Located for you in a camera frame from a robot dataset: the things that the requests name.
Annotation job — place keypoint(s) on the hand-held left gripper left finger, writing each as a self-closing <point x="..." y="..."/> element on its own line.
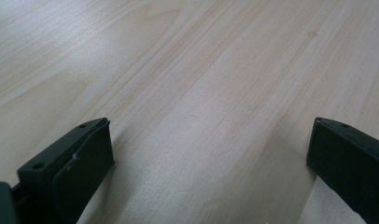
<point x="75" y="168"/>

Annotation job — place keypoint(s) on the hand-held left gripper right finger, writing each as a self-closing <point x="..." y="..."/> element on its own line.
<point x="349" y="161"/>

